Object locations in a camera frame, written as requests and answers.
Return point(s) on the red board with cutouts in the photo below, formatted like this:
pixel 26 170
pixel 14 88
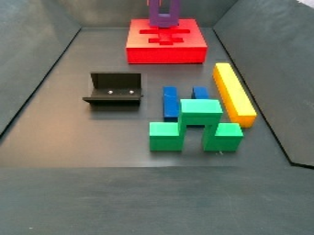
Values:
pixel 154 45

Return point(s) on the purple U-shaped block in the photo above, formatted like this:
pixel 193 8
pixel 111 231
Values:
pixel 163 20

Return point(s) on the black fixture holder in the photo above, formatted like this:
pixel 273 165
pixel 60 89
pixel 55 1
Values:
pixel 115 87

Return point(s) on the yellow long bar block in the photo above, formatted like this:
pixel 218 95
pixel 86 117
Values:
pixel 239 108

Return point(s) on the green stepped arch block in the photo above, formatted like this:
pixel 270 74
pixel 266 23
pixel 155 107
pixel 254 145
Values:
pixel 197 112

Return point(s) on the blue U-shaped block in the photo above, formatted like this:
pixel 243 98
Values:
pixel 171 101

